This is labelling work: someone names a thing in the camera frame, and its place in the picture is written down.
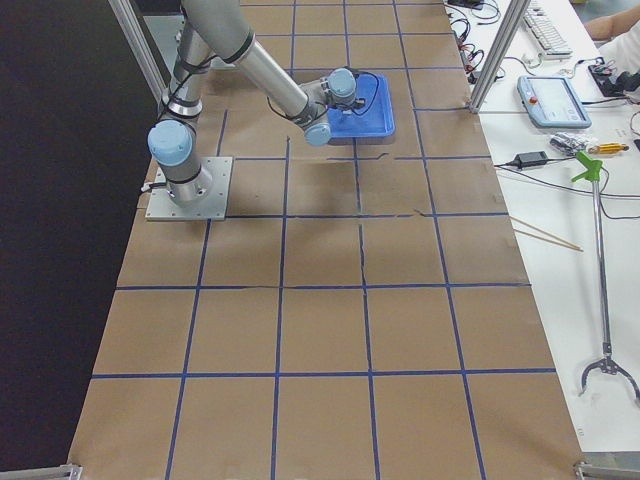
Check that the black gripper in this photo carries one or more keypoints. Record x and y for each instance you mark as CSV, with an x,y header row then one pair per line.
x,y
345,110

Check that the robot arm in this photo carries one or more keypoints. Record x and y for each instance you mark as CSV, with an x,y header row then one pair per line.
x,y
218,42

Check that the blue plastic tray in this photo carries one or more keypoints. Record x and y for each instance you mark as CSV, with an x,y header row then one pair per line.
x,y
374,124

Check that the black power brick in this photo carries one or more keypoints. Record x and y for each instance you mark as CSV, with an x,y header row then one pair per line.
x,y
530,159

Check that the teach pendant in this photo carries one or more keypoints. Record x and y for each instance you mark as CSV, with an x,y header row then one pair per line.
x,y
551,102

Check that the white keyboard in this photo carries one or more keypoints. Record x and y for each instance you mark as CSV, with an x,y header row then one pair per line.
x,y
548,41

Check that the brown paper table cover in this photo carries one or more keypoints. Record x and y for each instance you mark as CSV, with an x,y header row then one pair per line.
x,y
363,312

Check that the yellow tool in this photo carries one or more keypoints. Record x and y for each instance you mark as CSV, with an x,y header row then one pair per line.
x,y
608,148

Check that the wooden chopstick pair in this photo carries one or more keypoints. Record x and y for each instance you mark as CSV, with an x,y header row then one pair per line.
x,y
530,230

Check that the aluminium frame post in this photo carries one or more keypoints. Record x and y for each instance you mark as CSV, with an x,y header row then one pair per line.
x,y
505,34

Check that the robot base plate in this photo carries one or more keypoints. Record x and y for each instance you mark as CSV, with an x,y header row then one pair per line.
x,y
205,197

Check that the green handled reacher grabber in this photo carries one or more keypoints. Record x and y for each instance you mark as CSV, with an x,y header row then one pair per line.
x,y
606,364

